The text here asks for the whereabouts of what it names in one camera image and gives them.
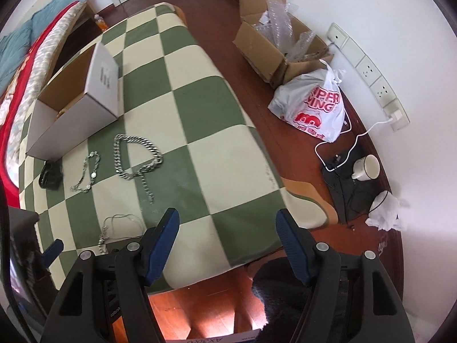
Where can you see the green checkered tablecloth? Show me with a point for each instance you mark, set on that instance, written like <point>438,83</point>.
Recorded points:
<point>207,114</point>

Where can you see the beige patterned quilt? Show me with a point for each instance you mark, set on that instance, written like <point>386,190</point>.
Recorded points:
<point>46,48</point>

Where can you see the clear bubble wrap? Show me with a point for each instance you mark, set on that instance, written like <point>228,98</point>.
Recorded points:
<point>282,25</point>

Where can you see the orange bottle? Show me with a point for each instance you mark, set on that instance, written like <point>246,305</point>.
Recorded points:
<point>100,22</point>

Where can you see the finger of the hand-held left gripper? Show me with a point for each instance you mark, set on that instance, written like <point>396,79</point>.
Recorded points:
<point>53,250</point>

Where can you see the blue blanket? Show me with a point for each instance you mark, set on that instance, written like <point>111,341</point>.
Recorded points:
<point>21,39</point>

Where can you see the white labelled box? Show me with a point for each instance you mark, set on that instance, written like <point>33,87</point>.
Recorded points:
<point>221,339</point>

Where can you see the white cardboard box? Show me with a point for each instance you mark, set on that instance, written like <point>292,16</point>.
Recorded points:
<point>101,89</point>

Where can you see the white mug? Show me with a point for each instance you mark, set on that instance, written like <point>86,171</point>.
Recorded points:
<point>369,166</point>

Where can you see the black cloth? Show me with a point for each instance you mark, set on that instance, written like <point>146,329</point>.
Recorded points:
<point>344,193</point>

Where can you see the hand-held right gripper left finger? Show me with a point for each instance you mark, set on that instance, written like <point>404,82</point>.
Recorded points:
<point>161,246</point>

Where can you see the white power strip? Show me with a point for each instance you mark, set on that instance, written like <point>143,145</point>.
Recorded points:
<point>366,66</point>

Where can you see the black small pouch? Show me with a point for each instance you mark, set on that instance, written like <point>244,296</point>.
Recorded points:
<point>50,177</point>

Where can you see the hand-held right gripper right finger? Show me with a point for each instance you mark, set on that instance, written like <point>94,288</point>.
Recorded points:
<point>293,248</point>

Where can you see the red blanket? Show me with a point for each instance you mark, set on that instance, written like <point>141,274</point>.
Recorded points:
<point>10,128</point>

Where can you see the white red-printed plastic bag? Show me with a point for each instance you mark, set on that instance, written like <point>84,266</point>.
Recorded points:
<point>310,110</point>

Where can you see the crumpled white plastic bag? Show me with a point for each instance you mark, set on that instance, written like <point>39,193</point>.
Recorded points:
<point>385,214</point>

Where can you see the dark fluffy cloth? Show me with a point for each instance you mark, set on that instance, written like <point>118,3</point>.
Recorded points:
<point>278,303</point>

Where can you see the beige rug with orange border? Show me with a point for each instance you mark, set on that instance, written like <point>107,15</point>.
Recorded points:
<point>314,203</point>

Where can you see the brown cardboard box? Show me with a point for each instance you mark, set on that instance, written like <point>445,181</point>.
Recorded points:
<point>257,51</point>

